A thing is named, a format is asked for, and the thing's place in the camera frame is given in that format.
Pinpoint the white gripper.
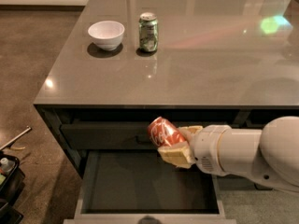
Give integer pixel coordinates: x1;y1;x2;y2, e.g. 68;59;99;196
158;125;231;176

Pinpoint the red coke can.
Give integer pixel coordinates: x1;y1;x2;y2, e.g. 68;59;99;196
148;117;186;147

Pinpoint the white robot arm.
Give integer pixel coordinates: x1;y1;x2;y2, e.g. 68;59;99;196
158;117;299;195

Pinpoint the closed top drawer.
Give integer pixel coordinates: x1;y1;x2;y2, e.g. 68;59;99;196
60;121;157;150

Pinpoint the open middle drawer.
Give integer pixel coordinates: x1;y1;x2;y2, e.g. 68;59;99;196
63;151;236;224

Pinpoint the green soda can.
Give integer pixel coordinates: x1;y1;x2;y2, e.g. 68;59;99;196
138;12;158;52

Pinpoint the dark cabinet with drawers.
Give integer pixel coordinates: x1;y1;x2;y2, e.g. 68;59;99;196
35;0;299;224

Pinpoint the white bowl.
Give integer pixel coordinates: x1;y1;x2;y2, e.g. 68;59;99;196
88;21;125;50

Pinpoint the black bin with bottles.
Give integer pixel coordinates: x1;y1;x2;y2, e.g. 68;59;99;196
0;154;24;224

